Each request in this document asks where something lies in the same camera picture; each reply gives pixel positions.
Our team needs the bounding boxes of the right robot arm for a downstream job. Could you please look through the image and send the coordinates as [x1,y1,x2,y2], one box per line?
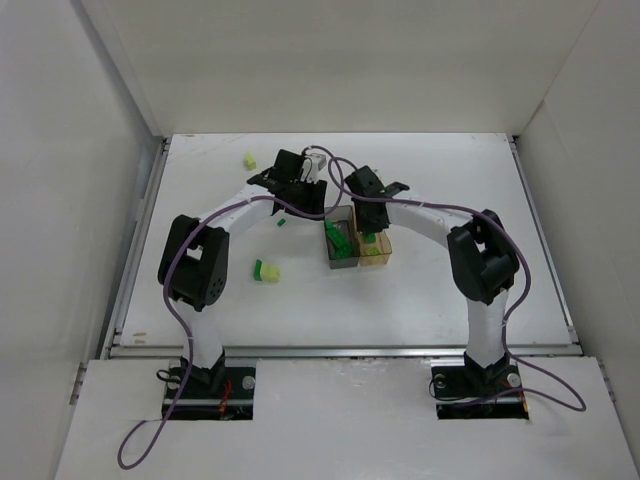
[345,166,520,397]

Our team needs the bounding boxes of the orange transparent container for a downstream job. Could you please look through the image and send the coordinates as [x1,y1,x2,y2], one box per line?
[356,232,393,267]

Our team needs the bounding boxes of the light green small lego brick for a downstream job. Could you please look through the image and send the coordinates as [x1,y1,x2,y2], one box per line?
[244,153,257,171]

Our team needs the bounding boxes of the aluminium rail front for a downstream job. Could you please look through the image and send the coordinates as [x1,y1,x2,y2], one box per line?
[104,343,583,359]

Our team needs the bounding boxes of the dark green curved lego piece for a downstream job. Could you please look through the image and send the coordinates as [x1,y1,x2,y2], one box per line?
[325,220,338,233]

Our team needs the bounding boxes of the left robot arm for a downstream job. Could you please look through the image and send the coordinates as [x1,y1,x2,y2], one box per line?
[158,150,327,386]

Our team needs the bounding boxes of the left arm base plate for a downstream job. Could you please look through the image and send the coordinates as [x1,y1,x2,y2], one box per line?
[168,358,256,421]

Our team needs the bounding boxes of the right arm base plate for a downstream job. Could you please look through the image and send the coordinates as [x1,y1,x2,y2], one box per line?
[429,365,529,420]

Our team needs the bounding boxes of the dark green 2x4 lego brick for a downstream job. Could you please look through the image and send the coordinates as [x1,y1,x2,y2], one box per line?
[326,230,354,259]

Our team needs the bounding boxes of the grey transparent container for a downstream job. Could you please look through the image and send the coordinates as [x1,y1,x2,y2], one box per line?
[324,205,360,270]

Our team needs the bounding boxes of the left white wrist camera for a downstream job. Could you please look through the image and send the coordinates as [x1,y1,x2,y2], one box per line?
[300,153,327,184]

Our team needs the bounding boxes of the light green curved lego brick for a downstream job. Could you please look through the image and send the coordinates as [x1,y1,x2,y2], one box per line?
[260,263,281,283]

